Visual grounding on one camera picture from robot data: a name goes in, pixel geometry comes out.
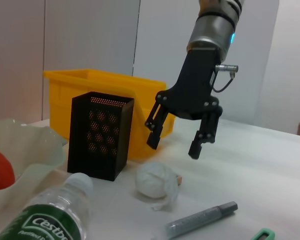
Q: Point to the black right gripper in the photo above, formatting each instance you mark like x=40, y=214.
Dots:
x=195, y=87

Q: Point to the white paper ball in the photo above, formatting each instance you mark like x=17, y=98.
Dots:
x=152, y=182

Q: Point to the clear green-label water bottle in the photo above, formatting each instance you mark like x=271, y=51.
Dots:
x=52, y=212

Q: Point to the orange toy fruit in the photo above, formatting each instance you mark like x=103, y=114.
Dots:
x=0, y=170

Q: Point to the beige eraser with barcode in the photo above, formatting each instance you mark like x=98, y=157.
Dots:
x=179, y=180

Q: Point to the grey marker pen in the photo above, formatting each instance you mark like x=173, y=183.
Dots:
x=202, y=217

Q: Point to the black mesh pen holder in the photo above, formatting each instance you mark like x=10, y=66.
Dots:
x=77, y=137

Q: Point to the green utility knife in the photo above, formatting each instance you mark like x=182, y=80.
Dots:
x=265, y=233

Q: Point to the green glass fruit plate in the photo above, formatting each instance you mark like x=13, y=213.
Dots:
x=35, y=150

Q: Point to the yellow plastic bin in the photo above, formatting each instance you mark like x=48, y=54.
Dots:
x=65, y=100

